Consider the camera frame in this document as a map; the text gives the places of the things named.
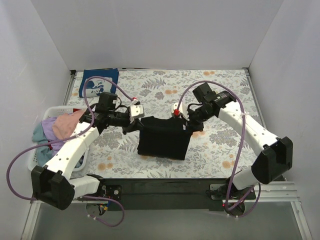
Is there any black t shirt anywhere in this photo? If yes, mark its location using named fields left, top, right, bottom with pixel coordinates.
left=137, top=116, right=193, bottom=161

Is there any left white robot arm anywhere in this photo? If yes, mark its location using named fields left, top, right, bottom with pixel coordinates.
left=31, top=92, right=145, bottom=210

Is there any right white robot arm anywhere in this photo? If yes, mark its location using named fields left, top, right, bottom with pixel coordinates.
left=188, top=80, right=293, bottom=199

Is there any folded blue printed t shirt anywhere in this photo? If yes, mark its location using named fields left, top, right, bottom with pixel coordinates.
left=78, top=68, right=119, bottom=98

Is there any floral table cloth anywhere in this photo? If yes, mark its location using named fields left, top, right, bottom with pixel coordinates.
left=72, top=69, right=261, bottom=178

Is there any pink t shirt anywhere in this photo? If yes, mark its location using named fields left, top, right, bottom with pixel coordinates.
left=52, top=110, right=85, bottom=140

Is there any lilac t shirt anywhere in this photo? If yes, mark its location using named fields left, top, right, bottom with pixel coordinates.
left=41, top=117, right=65, bottom=154

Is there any light blue t shirt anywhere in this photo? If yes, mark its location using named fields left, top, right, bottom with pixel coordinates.
left=32, top=123, right=55, bottom=166

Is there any white laundry basket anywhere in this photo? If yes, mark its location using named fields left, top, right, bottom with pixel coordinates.
left=27, top=105, right=87, bottom=171

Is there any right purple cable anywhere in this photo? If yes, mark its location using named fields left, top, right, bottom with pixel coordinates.
left=173, top=80, right=262, bottom=219

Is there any purple cable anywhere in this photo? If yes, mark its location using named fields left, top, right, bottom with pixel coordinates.
left=173, top=80, right=262, bottom=219
left=6, top=76, right=138, bottom=228

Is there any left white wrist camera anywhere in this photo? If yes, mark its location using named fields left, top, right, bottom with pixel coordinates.
left=129, top=97, right=145, bottom=119

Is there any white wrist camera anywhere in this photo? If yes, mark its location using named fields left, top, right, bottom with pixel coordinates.
left=171, top=102, right=189, bottom=121
left=129, top=97, right=145, bottom=119

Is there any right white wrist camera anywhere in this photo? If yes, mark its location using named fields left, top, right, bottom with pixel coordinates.
left=171, top=102, right=189, bottom=121

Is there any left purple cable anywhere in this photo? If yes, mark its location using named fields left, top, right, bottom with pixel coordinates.
left=6, top=76, right=138, bottom=228

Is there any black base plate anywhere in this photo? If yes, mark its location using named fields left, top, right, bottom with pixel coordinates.
left=92, top=178, right=229, bottom=212

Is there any aluminium frame rail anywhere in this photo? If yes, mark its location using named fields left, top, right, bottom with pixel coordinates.
left=22, top=181, right=312, bottom=240

